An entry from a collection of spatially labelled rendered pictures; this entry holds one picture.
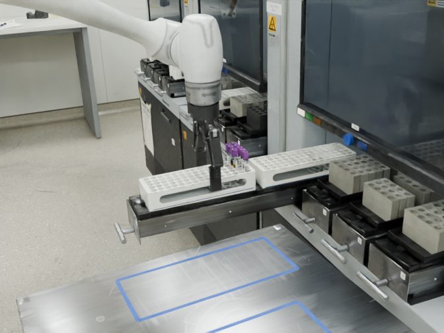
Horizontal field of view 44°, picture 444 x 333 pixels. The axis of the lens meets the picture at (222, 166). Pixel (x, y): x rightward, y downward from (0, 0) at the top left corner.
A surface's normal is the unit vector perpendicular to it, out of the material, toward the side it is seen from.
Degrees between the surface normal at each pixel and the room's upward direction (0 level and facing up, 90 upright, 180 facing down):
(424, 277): 90
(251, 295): 0
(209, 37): 80
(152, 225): 90
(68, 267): 0
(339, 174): 90
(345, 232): 90
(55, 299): 0
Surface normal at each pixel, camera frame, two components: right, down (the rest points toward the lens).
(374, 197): -0.94, 0.17
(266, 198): 0.37, 0.36
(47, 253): -0.04, -0.92
